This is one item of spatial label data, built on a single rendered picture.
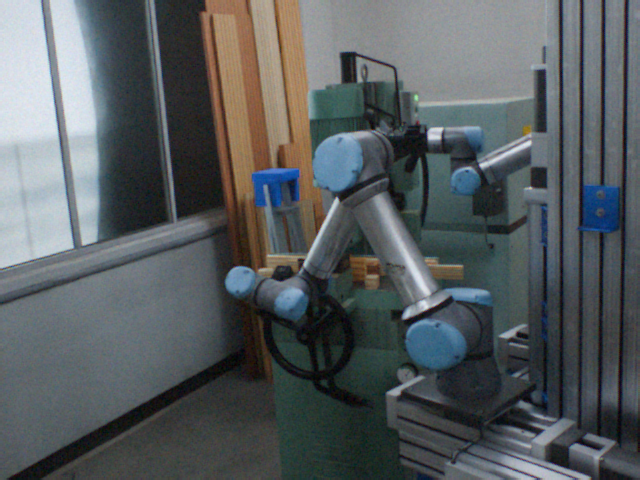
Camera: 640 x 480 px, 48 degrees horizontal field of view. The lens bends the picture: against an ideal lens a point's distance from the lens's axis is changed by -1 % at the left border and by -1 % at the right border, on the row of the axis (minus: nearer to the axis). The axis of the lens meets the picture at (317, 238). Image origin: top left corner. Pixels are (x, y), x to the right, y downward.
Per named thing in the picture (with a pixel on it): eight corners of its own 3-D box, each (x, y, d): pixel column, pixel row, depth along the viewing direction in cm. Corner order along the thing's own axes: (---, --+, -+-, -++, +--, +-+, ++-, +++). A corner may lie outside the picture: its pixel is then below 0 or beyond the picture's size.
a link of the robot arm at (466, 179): (640, 124, 181) (462, 209, 193) (629, 121, 191) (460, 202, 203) (621, 82, 180) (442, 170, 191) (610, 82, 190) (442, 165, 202)
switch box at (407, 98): (395, 138, 252) (393, 91, 249) (403, 136, 261) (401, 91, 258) (413, 137, 250) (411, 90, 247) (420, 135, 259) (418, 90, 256)
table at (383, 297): (229, 309, 231) (228, 291, 229) (272, 284, 258) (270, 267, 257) (415, 321, 207) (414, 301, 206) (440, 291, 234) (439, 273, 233)
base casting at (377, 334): (268, 340, 239) (266, 313, 237) (332, 291, 290) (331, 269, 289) (399, 350, 221) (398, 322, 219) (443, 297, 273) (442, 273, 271)
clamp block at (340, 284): (294, 304, 221) (292, 276, 219) (311, 292, 233) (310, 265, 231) (339, 307, 215) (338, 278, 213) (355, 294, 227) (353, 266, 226)
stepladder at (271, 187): (287, 425, 337) (244, 174, 320) (315, 403, 358) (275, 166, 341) (317, 428, 329) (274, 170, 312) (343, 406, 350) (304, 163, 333)
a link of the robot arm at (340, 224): (379, 117, 170) (298, 278, 192) (356, 120, 161) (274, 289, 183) (418, 142, 166) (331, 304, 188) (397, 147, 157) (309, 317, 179)
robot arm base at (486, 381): (515, 383, 166) (514, 342, 164) (477, 405, 156) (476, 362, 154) (460, 368, 177) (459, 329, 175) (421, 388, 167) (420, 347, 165)
